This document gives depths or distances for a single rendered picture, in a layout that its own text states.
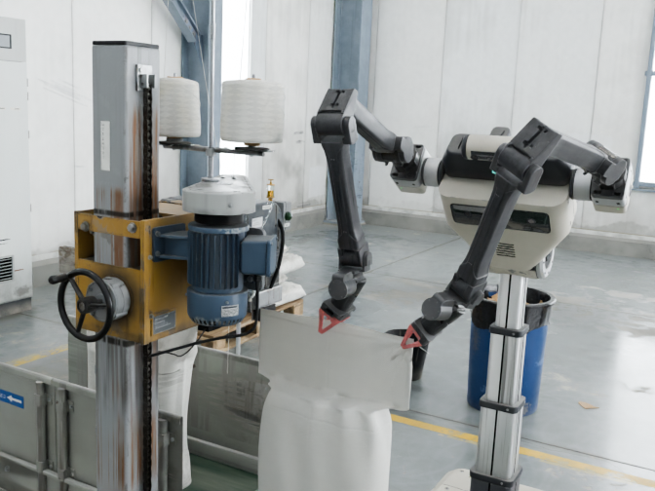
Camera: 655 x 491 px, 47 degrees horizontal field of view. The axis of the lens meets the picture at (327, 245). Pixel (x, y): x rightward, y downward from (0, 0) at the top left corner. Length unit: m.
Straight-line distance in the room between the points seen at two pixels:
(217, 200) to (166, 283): 0.30
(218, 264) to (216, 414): 1.14
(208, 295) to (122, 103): 0.50
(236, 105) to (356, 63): 8.90
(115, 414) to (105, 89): 0.83
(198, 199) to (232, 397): 1.17
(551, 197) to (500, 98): 8.05
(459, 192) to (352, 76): 8.57
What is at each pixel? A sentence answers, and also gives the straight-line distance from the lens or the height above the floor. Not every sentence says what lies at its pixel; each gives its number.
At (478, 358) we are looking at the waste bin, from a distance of 4.31.
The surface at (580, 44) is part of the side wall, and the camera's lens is 10.05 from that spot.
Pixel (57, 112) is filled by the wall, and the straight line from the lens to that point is 7.02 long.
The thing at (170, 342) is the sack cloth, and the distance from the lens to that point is 2.45.
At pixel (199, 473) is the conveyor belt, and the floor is 0.38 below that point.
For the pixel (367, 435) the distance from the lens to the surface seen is 2.12.
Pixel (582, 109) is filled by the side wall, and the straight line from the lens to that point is 9.99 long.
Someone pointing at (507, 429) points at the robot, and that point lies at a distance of 2.62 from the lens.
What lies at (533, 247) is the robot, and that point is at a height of 1.24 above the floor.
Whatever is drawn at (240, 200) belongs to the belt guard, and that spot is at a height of 1.40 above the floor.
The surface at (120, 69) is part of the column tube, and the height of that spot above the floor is 1.69.
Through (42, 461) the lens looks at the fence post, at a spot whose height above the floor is 0.45.
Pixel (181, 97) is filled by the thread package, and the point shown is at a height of 1.63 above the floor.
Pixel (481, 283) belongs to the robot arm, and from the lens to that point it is 1.92.
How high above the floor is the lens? 1.62
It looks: 10 degrees down
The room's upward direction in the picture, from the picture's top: 3 degrees clockwise
